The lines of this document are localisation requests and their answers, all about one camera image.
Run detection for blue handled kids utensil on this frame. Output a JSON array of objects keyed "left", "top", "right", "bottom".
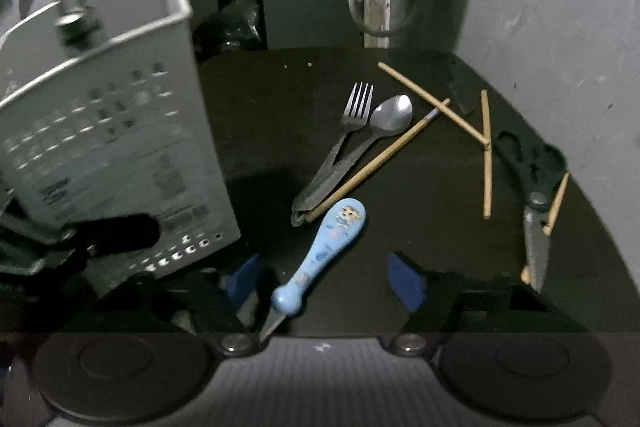
[{"left": 258, "top": 198, "right": 367, "bottom": 343}]

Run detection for white perforated utensil basket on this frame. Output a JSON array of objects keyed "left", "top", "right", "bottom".
[{"left": 1, "top": 0, "right": 240, "bottom": 294}]

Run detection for silver spoon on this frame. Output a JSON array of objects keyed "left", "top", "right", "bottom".
[{"left": 291, "top": 94, "right": 413, "bottom": 227}]

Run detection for silver fork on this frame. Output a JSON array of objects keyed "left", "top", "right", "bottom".
[{"left": 292, "top": 82, "right": 374, "bottom": 209}]

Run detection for wooden chopstick under scissors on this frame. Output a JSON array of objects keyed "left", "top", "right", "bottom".
[{"left": 521, "top": 171, "right": 570, "bottom": 293}]

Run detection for wooden chopstick upright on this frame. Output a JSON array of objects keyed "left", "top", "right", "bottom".
[{"left": 480, "top": 90, "right": 492, "bottom": 220}]

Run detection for wooden chopstick patterned tip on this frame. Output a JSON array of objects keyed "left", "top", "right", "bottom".
[{"left": 304, "top": 98, "right": 450, "bottom": 222}]

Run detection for wooden chopstick far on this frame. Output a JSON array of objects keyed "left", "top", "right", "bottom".
[{"left": 378, "top": 62, "right": 491, "bottom": 150}]

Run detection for small dark knife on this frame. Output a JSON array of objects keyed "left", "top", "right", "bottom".
[{"left": 446, "top": 56, "right": 474, "bottom": 116}]

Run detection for grey cabinet box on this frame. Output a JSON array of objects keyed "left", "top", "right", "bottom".
[{"left": 262, "top": 0, "right": 362, "bottom": 50}]

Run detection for black handled scissors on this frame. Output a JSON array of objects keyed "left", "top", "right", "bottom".
[{"left": 492, "top": 130, "right": 566, "bottom": 293}]

